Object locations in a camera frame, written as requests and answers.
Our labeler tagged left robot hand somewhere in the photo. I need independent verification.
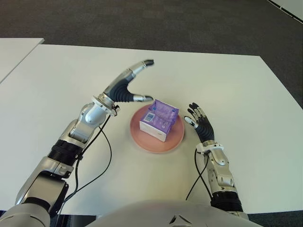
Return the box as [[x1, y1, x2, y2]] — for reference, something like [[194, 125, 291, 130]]
[[103, 59, 155, 104]]

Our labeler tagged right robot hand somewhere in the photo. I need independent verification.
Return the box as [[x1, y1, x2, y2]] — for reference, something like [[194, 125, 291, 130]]
[[184, 102, 216, 142]]

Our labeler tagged purple tissue paper pack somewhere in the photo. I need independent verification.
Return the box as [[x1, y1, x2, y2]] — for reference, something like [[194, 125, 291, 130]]
[[139, 99, 179, 142]]

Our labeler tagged pink round plate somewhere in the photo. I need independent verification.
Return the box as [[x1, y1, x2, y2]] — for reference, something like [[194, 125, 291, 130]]
[[129, 105, 185, 154]]

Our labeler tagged grey robot torso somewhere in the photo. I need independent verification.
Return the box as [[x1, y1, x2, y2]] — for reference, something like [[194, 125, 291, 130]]
[[85, 198, 268, 227]]

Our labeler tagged white table with grey edge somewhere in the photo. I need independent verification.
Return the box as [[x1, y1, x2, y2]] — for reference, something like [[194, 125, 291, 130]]
[[0, 37, 45, 84]]

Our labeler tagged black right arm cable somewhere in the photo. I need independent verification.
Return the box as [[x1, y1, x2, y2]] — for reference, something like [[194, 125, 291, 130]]
[[186, 148, 214, 201]]

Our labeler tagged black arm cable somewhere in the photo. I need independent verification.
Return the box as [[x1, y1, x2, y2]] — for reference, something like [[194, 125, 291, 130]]
[[54, 106, 112, 213], [186, 148, 214, 201]]

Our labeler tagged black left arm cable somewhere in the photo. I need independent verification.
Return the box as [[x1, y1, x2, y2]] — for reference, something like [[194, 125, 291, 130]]
[[54, 106, 112, 213]]

